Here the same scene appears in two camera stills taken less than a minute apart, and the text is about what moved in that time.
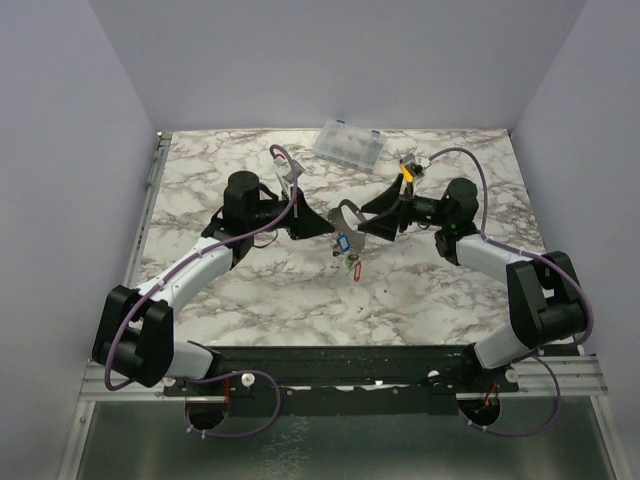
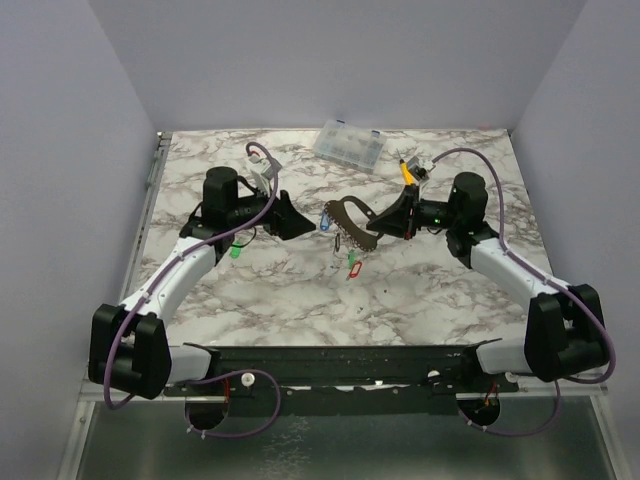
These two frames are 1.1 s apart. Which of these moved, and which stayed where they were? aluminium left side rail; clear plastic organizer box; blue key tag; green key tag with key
Moved: blue key tag
Stayed: aluminium left side rail; clear plastic organizer box; green key tag with key
